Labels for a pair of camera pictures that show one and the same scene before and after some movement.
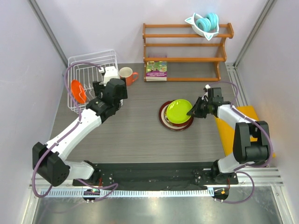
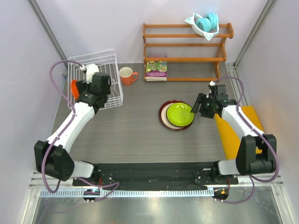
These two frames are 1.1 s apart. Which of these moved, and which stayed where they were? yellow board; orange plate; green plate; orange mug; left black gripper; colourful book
Moved: green plate; left black gripper
Stayed: orange plate; colourful book; orange mug; yellow board
